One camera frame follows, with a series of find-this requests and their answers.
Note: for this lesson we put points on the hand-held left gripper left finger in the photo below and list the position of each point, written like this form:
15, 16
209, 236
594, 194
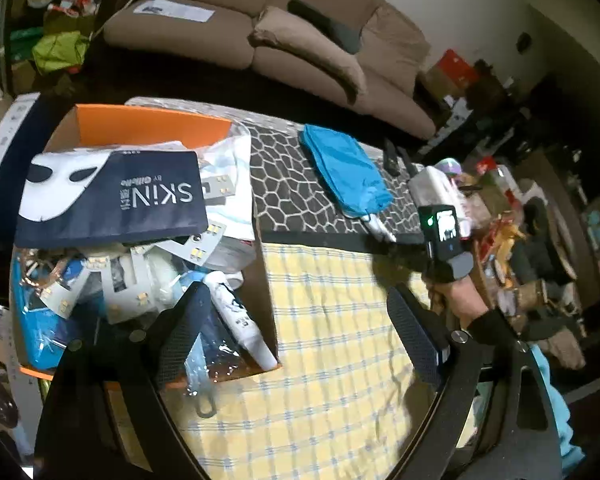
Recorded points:
185, 335

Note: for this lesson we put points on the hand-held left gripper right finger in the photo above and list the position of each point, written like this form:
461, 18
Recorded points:
415, 335

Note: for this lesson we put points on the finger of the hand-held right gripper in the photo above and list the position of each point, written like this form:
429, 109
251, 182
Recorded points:
410, 245

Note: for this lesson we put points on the white grey marker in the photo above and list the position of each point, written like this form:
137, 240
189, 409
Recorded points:
377, 227

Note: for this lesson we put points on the white squeeze tube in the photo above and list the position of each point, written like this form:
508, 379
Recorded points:
240, 320

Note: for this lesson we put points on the clear plastic box blue label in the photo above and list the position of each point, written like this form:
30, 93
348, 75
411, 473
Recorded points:
45, 330

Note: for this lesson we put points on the navy packet white mask print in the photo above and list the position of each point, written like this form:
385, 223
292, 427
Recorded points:
130, 200

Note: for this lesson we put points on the clear plastic bag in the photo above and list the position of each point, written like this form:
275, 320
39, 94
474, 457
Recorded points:
235, 170

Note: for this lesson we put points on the orange cardboard box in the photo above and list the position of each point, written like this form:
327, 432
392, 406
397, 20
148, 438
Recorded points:
145, 125

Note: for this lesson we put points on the person's right hand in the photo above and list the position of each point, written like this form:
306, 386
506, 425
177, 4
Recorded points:
462, 302

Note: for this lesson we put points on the pile of colourful snack packets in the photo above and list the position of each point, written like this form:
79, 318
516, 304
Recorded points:
505, 240

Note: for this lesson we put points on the white rectangular box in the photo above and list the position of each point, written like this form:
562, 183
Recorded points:
432, 185

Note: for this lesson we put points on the pastel round toy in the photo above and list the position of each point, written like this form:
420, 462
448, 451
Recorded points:
449, 166

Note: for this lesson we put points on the black remote controls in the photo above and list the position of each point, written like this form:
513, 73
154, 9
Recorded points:
395, 157

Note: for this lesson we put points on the teal blue cloth pouch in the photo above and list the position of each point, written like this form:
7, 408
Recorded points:
340, 165

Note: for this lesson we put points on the black grey patterned mat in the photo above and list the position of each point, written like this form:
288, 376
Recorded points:
280, 195

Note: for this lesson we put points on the red box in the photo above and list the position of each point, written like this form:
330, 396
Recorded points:
455, 67

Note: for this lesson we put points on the brown sofa cushion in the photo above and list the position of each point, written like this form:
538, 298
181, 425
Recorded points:
305, 45

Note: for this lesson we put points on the dark flat object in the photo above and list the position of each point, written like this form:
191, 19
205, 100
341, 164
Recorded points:
325, 22

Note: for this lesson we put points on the white and navy carton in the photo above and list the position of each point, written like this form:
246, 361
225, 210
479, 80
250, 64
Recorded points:
10, 130

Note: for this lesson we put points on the brown sofa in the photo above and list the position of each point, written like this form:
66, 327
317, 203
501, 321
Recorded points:
205, 35

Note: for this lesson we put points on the lime green bag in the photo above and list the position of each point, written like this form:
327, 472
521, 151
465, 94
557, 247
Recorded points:
60, 52

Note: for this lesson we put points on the white paper sheet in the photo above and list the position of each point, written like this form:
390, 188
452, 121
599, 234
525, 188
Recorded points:
175, 10

